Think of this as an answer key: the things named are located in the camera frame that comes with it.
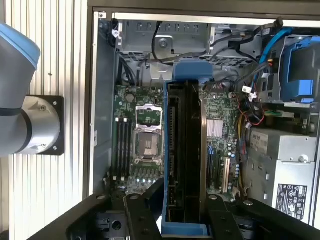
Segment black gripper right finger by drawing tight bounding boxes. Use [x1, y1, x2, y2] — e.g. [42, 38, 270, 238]
[205, 193, 320, 240]

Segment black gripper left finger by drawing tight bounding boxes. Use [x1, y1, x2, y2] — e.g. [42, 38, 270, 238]
[27, 178, 165, 240]

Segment hard disk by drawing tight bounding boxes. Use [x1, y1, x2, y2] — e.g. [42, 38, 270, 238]
[161, 60, 214, 237]

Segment grey disk bay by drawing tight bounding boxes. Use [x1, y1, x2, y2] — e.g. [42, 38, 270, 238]
[278, 34, 320, 105]

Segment white expansion slot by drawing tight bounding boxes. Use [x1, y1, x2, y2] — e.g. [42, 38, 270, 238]
[223, 157, 231, 194]

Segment black expansion slot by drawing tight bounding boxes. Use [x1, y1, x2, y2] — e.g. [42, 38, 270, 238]
[213, 152, 222, 191]

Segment black RAM slot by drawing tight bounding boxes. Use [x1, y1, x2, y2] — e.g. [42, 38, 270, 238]
[113, 117, 120, 181]
[119, 117, 126, 181]
[126, 117, 132, 176]

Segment CPU socket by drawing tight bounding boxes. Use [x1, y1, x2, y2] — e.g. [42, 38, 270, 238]
[133, 128, 164, 164]

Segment silver chipset heatsink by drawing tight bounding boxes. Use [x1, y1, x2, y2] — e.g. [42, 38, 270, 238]
[206, 119, 224, 139]

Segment silver power supply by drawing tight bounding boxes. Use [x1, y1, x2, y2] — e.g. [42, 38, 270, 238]
[245, 128, 320, 226]

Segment metal socket cover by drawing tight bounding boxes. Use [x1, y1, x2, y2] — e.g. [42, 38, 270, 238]
[134, 103, 163, 131]

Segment green motherboard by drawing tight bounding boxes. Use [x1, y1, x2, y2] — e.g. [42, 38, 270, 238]
[111, 84, 245, 201]

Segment open black PC case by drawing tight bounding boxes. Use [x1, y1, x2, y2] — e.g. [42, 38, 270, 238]
[83, 0, 320, 240]

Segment grey metal drive cage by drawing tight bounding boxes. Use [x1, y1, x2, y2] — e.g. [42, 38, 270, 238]
[119, 19, 254, 66]

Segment red wire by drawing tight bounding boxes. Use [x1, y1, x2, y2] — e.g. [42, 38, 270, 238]
[237, 97, 266, 126]

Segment black wire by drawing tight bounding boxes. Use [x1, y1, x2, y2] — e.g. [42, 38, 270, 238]
[151, 21, 210, 63]

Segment blue wire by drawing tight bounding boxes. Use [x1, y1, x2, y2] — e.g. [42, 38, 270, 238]
[258, 25, 294, 66]

